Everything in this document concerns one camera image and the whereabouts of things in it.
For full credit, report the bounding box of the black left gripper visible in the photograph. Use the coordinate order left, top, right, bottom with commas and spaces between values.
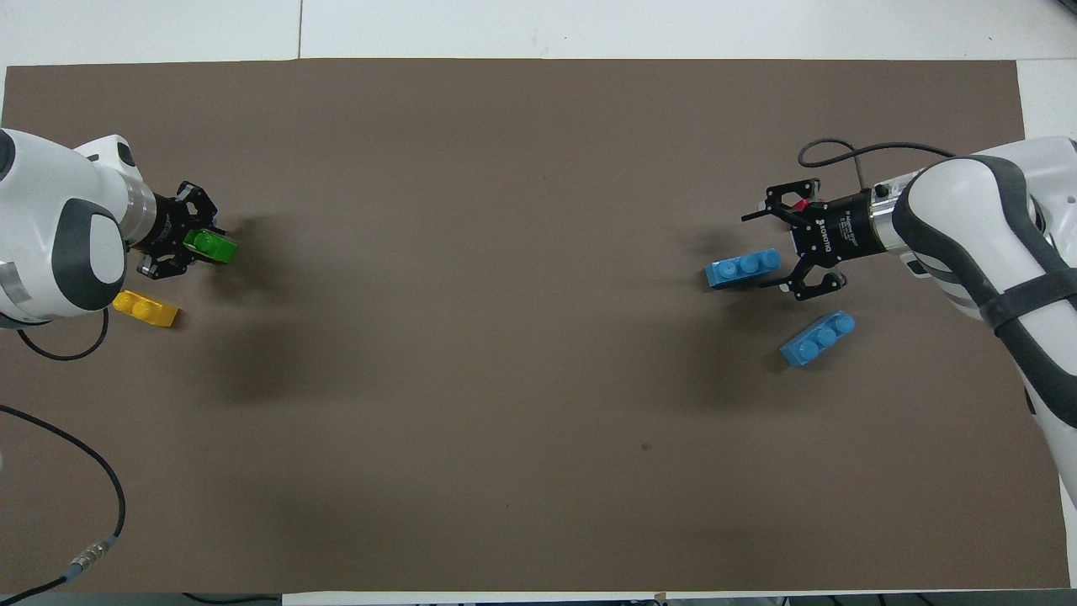
137, 180, 226, 280

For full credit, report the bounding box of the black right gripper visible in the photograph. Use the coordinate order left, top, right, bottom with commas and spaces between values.
740, 178, 886, 302

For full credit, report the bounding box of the green two-stud toy block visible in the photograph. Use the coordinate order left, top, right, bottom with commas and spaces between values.
183, 229, 239, 264

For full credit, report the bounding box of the blue three-stud toy block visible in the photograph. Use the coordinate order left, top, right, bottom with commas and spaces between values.
704, 248, 782, 292
778, 311, 857, 368

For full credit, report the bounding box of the yellow two-stud toy block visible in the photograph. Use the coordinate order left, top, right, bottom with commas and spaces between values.
112, 290, 180, 327

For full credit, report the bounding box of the brown table mat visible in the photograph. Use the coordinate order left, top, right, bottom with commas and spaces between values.
0, 57, 1071, 594

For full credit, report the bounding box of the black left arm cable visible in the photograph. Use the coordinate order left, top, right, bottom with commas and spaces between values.
0, 307, 128, 606

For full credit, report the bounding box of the black cable at table edge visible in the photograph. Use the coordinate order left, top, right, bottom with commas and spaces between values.
181, 593, 283, 606

